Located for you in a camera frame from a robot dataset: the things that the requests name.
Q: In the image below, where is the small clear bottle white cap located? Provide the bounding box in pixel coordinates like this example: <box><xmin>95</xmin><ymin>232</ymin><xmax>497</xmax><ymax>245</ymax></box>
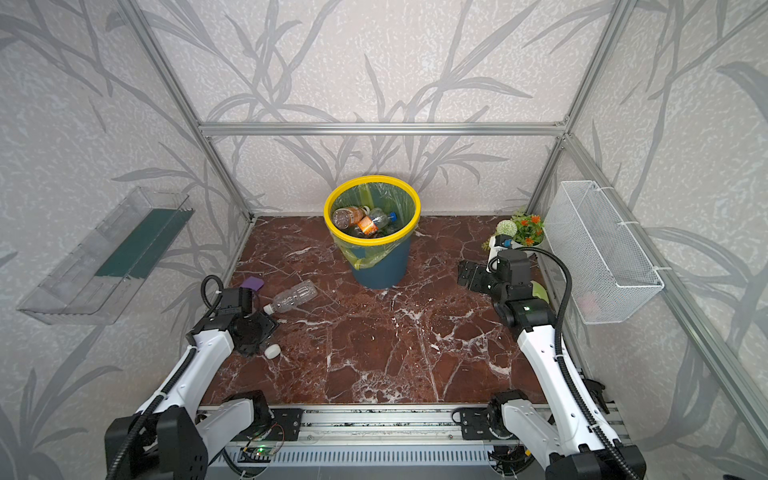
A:
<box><xmin>263</xmin><ymin>344</ymin><xmax>282</xmax><ymax>360</ymax></box>

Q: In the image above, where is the clear crushed bottle white cap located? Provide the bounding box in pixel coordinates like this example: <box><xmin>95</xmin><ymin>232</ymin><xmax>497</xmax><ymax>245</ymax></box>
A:
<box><xmin>263</xmin><ymin>280</ymin><xmax>318</xmax><ymax>315</ymax></box>

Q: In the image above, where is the pepsi blue label bottle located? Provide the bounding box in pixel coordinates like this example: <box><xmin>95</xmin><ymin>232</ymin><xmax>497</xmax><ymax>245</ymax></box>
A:
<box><xmin>368</xmin><ymin>208</ymin><xmax>397</xmax><ymax>233</ymax></box>

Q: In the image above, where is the brown tea bottle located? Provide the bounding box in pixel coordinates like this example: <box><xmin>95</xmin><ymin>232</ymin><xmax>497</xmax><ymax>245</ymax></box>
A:
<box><xmin>331</xmin><ymin>206</ymin><xmax>370</xmax><ymax>230</ymax></box>

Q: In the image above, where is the orange label orange cap bottle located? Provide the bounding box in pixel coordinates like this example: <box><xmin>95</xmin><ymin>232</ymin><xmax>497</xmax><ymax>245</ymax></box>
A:
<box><xmin>357</xmin><ymin>216</ymin><xmax>379</xmax><ymax>237</ymax></box>

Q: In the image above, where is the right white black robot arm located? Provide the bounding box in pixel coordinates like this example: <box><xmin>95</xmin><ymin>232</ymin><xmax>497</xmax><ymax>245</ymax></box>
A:
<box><xmin>457</xmin><ymin>247</ymin><xmax>647</xmax><ymax>479</ymax></box>

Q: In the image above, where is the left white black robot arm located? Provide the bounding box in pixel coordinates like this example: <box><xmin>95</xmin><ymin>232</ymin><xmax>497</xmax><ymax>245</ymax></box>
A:
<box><xmin>104</xmin><ymin>275</ymin><xmax>277</xmax><ymax>479</ymax></box>

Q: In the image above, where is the blue bin yellow rim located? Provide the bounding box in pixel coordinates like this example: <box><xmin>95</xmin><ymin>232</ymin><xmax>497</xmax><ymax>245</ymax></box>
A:
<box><xmin>323</xmin><ymin>175</ymin><xmax>422</xmax><ymax>290</ymax></box>

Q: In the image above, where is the green plastic bin liner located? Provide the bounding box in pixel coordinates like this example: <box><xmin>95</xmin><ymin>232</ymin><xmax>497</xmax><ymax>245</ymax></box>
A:
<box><xmin>323</xmin><ymin>175</ymin><xmax>422</xmax><ymax>271</ymax></box>

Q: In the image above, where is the purple pink silicone spatula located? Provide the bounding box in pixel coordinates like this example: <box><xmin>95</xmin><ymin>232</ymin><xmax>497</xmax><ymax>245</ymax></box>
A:
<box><xmin>240</xmin><ymin>276</ymin><xmax>265</xmax><ymax>292</ymax></box>

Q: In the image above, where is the potted artificial flower plant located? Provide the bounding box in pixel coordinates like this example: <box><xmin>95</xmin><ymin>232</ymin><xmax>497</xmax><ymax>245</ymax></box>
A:
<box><xmin>495</xmin><ymin>212</ymin><xmax>545</xmax><ymax>247</ymax></box>

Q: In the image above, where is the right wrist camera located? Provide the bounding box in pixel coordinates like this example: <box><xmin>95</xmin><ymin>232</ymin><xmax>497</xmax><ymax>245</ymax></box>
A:
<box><xmin>487</xmin><ymin>234</ymin><xmax>513</xmax><ymax>264</ymax></box>

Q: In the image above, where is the white wire mesh basket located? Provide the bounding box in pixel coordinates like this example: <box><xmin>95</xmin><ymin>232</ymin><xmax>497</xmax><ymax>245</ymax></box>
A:
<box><xmin>544</xmin><ymin>180</ymin><xmax>664</xmax><ymax>325</ymax></box>

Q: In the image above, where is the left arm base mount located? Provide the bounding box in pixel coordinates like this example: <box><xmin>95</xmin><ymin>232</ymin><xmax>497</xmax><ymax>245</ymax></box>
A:
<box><xmin>234</xmin><ymin>408</ymin><xmax>304</xmax><ymax>442</ymax></box>

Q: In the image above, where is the left circuit board with wires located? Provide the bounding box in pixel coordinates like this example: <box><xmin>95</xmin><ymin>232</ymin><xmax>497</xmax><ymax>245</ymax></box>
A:
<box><xmin>236</xmin><ymin>423</ymin><xmax>286</xmax><ymax>463</ymax></box>

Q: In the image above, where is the circuit board with wires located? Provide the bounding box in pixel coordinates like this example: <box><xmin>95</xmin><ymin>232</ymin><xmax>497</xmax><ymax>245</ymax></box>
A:
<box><xmin>236</xmin><ymin>423</ymin><xmax>286</xmax><ymax>463</ymax></box>
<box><xmin>488</xmin><ymin>445</ymin><xmax>535</xmax><ymax>478</ymax></box>

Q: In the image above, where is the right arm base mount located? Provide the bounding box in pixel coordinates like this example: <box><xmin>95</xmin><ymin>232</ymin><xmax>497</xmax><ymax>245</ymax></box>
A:
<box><xmin>451</xmin><ymin>406</ymin><xmax>518</xmax><ymax>441</ymax></box>

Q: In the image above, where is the aluminium frame crossbar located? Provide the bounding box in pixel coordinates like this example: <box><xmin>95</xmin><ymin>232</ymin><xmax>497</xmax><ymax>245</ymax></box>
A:
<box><xmin>199</xmin><ymin>122</ymin><xmax>565</xmax><ymax>137</ymax></box>

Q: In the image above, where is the clear acrylic wall shelf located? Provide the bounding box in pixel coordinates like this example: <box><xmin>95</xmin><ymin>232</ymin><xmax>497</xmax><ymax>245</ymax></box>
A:
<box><xmin>17</xmin><ymin>187</ymin><xmax>194</xmax><ymax>325</ymax></box>

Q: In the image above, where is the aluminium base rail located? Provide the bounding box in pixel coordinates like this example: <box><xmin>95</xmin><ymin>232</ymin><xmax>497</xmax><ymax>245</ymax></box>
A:
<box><xmin>197</xmin><ymin>403</ymin><xmax>625</xmax><ymax>448</ymax></box>

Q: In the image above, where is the right circuit board with wires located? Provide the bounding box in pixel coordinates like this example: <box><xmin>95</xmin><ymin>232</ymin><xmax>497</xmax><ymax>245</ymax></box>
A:
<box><xmin>488</xmin><ymin>445</ymin><xmax>535</xmax><ymax>478</ymax></box>

